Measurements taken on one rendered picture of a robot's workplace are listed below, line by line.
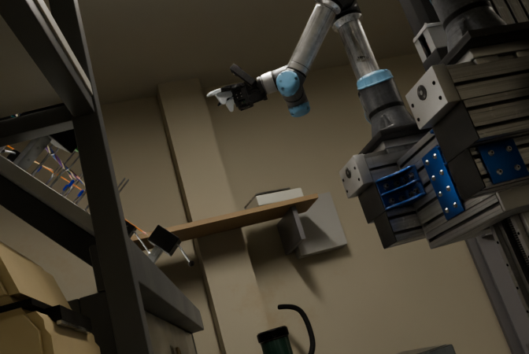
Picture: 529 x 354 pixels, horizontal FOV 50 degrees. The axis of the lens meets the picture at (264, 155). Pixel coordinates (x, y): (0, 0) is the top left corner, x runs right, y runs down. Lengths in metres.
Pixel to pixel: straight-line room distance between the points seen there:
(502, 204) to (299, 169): 2.97
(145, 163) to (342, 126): 1.53
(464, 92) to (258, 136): 3.10
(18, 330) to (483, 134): 0.98
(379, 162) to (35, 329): 1.33
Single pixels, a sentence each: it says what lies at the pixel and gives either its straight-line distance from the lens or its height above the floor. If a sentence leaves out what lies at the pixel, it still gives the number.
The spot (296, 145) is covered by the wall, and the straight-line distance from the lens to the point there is 4.29.
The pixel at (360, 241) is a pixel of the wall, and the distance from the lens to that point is 4.19.
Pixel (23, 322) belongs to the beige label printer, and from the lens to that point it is 0.48.
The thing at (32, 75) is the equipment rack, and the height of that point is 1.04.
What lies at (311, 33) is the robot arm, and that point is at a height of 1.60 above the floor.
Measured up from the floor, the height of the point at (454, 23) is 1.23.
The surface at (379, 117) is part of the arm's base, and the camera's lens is 1.79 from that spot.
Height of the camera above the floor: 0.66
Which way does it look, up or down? 19 degrees up
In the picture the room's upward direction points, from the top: 17 degrees counter-clockwise
